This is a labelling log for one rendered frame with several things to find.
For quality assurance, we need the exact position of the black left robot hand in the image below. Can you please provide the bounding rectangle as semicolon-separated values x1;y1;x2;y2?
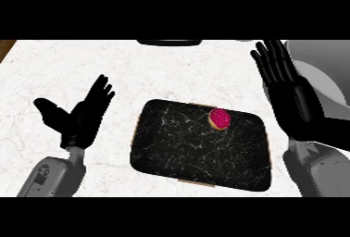
33;73;117;150

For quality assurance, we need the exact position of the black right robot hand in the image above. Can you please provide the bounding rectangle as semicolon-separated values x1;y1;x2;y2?
249;39;350;152

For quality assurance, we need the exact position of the grey metal pot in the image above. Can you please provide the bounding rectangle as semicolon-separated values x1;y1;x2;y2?
284;39;350;120

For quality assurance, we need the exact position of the black speckled tray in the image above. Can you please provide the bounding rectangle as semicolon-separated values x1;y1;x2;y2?
129;98;274;193

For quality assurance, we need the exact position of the brown wooden strip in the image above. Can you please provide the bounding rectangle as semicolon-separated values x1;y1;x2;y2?
0;39;18;64

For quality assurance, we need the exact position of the black rounded object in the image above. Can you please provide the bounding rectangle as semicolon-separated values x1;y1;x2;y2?
136;39;204;47

